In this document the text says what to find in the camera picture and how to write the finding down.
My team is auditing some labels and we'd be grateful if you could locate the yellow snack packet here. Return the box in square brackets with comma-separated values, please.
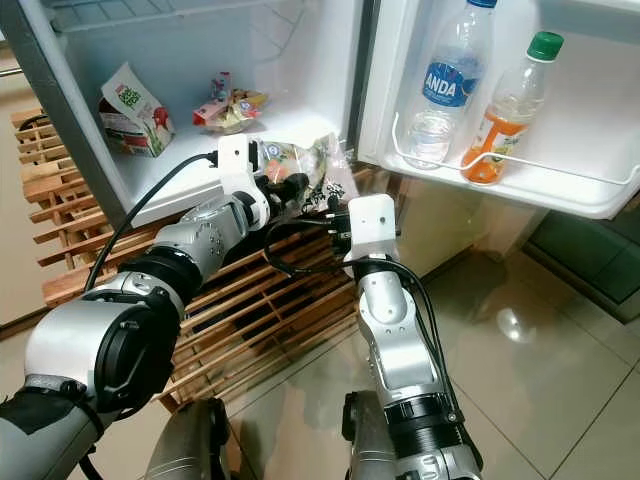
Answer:
[205, 88, 271, 136]

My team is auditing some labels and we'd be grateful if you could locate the small grey fridge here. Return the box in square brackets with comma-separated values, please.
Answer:
[0, 0, 381, 236]

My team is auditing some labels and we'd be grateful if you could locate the robot right leg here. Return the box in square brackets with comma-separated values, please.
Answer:
[340, 390, 406, 480]

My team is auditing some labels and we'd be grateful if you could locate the robot leg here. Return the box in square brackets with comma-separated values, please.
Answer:
[340, 390, 406, 480]
[140, 398, 226, 480]

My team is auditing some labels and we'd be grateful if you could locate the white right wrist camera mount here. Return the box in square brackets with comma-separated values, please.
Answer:
[345, 193, 398, 266]

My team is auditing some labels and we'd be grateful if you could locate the grey fridge door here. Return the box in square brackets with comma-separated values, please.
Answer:
[355, 0, 640, 221]

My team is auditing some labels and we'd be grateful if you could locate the frozen food bag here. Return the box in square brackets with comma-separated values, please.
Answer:
[253, 132, 361, 211]

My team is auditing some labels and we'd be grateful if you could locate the wooden wine rack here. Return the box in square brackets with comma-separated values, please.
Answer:
[10, 105, 371, 411]

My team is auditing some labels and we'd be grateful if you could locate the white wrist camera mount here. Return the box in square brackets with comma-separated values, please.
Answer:
[345, 193, 398, 266]
[217, 133, 271, 229]

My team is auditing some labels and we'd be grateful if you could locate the orange label drink bottle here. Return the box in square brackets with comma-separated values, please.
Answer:
[460, 30, 566, 186]

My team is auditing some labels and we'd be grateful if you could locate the robot left leg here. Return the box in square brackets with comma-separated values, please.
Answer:
[140, 398, 226, 480]

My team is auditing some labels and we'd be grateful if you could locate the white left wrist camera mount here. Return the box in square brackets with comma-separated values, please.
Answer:
[217, 133, 271, 229]

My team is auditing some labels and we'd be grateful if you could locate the white wire fridge shelf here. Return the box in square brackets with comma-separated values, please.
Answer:
[50, 0, 291, 36]

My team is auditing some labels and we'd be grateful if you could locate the printed drink carton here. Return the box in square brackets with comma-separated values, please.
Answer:
[98, 62, 176, 159]

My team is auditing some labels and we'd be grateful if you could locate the blue label water bottle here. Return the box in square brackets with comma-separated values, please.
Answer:
[400, 0, 501, 169]

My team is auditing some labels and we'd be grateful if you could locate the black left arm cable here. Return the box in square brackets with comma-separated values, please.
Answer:
[82, 150, 223, 293]

